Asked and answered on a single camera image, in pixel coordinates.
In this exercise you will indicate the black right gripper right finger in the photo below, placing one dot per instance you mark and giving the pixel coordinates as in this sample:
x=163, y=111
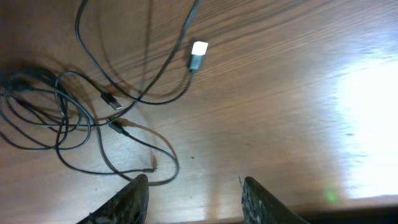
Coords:
x=262, y=207

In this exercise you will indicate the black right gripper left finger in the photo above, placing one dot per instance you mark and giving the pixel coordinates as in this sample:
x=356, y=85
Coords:
x=129, y=205

